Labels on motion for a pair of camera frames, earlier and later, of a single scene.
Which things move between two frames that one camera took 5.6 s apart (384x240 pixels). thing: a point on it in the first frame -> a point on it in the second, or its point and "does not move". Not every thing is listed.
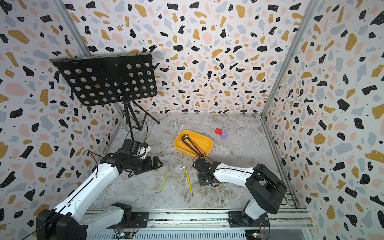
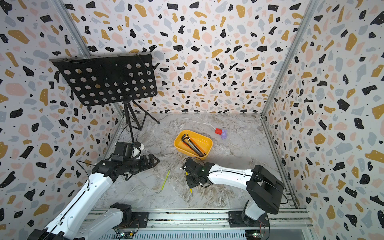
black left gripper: [149, 166] does not move
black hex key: [188, 145] -> [189, 139]
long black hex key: [189, 146] does not move
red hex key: [188, 147] does not move
